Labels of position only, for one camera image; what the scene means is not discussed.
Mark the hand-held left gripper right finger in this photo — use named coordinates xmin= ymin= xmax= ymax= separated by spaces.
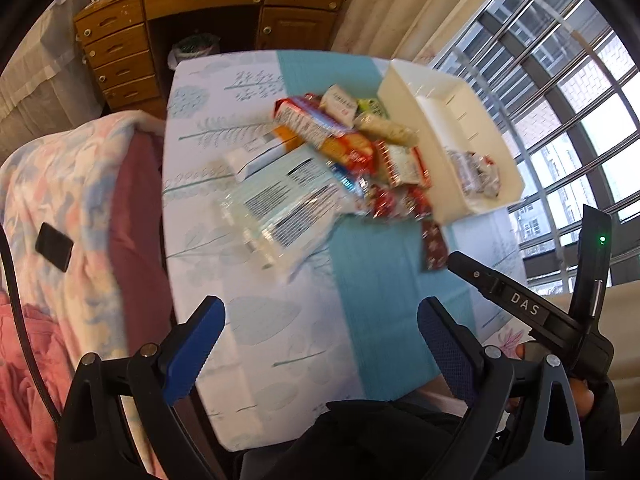
xmin=417 ymin=296 xmax=586 ymax=480

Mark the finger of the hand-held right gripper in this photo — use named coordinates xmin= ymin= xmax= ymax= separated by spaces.
xmin=446 ymin=251 xmax=507 ymax=301

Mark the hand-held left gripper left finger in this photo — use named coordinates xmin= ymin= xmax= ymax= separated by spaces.
xmin=55 ymin=296 xmax=241 ymax=480

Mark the red bordered snack packet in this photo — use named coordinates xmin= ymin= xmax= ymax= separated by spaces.
xmin=377 ymin=142 xmax=431 ymax=188

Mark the puffed rice bar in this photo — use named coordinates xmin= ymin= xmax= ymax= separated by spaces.
xmin=354 ymin=112 xmax=420 ymax=147

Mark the large clear teal snack pack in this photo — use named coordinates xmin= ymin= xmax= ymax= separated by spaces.
xmin=215 ymin=147 xmax=361 ymax=271

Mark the white plastic bin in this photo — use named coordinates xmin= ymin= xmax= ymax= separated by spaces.
xmin=376 ymin=58 xmax=526 ymax=226

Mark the green snack packet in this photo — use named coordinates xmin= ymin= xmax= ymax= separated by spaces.
xmin=357 ymin=97 xmax=388 ymax=118

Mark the orange white snack pack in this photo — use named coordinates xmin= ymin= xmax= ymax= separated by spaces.
xmin=222 ymin=125 xmax=301 ymax=183

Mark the white biscuit pack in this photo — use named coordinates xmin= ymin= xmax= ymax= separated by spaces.
xmin=320 ymin=85 xmax=358 ymax=128

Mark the blue red cookie pack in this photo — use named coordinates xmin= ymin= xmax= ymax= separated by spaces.
xmin=272 ymin=94 xmax=379 ymax=179

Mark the person's right hand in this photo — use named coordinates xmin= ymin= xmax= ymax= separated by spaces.
xmin=506 ymin=340 xmax=598 ymax=418

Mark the cream floral cloth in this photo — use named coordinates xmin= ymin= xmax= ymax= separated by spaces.
xmin=482 ymin=280 xmax=640 ymax=411

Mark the dark red packet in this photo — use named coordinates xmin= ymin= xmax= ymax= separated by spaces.
xmin=420 ymin=217 xmax=449 ymax=272

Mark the teal placemat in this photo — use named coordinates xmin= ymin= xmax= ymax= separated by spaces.
xmin=277 ymin=50 xmax=483 ymax=403

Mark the clear wrapped red brown snack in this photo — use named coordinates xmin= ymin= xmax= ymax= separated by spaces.
xmin=446 ymin=149 xmax=501 ymax=200

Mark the maroon cloth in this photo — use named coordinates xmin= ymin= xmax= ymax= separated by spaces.
xmin=109 ymin=127 xmax=221 ymax=480

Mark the person's black jacket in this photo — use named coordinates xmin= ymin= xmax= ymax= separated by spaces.
xmin=240 ymin=399 xmax=468 ymax=480

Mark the black phone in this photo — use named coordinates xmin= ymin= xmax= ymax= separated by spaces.
xmin=35 ymin=222 xmax=75 ymax=272

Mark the metal window grille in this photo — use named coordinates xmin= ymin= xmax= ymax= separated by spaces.
xmin=430 ymin=0 xmax=640 ymax=291

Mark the pink fleece cloth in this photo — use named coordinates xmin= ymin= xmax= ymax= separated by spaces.
xmin=0 ymin=290 xmax=76 ymax=480

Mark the floral blanket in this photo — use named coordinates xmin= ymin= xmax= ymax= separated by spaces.
xmin=0 ymin=110 xmax=166 ymax=480

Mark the leaf print tablecloth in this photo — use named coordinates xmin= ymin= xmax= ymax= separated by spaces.
xmin=162 ymin=50 xmax=531 ymax=453

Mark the cream curtain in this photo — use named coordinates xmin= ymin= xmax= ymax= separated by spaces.
xmin=330 ymin=0 xmax=531 ymax=66

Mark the white plastic bag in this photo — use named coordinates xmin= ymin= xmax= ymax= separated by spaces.
xmin=167 ymin=32 xmax=221 ymax=71

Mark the wooden desk with drawers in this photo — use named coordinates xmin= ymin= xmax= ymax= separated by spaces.
xmin=74 ymin=0 xmax=353 ymax=121

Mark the white lace cloth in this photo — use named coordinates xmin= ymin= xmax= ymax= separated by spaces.
xmin=0 ymin=0 xmax=106 ymax=146

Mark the black strap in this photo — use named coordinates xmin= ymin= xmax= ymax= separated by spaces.
xmin=0 ymin=230 xmax=62 ymax=427

